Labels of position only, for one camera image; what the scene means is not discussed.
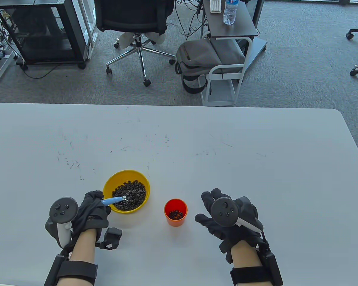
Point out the black hand controller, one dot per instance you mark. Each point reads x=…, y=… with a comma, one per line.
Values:
x=224, y=212
x=63, y=208

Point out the black right hand controller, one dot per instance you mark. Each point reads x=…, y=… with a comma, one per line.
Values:
x=224, y=212

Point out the person's right forearm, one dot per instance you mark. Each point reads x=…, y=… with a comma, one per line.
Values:
x=245, y=256

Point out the black wheeled cabinet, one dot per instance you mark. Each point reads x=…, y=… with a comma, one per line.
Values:
x=74, y=29

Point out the black desk panel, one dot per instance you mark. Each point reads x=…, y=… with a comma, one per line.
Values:
x=258, y=12

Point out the large pile of coffee beans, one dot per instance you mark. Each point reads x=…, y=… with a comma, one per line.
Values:
x=134, y=193

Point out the person's left forearm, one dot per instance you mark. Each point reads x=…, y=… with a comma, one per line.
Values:
x=82, y=247

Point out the yellow plastic bowl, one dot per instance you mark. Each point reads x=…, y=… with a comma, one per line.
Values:
x=111, y=181

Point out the black right forearm box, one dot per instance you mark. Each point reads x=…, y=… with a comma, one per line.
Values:
x=272, y=268

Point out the orange plastic cup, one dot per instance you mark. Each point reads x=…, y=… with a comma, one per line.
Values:
x=176, y=223

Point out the person's left hand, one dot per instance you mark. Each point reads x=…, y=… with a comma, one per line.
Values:
x=91, y=211

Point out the grey backpack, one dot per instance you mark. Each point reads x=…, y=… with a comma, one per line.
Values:
x=197, y=56

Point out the dark top side table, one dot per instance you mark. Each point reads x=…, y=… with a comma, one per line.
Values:
x=241, y=26

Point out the black left forearm box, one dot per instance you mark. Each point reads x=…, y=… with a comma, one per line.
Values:
x=52, y=271

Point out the black office chair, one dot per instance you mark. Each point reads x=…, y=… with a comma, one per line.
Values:
x=131, y=15

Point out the beige slipper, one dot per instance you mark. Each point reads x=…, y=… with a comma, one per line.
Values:
x=156, y=38
x=126, y=40

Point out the white keyboard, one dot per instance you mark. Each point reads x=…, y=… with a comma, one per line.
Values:
x=215, y=6

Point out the black left hand controller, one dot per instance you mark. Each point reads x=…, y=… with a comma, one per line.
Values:
x=63, y=208

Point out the person's right hand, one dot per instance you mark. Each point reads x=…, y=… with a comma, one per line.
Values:
x=244, y=217

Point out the small heap of coffee beans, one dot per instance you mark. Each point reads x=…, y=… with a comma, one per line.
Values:
x=176, y=214

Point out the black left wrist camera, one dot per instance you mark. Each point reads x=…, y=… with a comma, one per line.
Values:
x=112, y=237

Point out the white metal rack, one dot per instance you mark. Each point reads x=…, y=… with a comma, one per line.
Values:
x=91, y=32

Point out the clear plastic water bottle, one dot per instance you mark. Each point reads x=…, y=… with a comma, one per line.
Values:
x=229, y=15

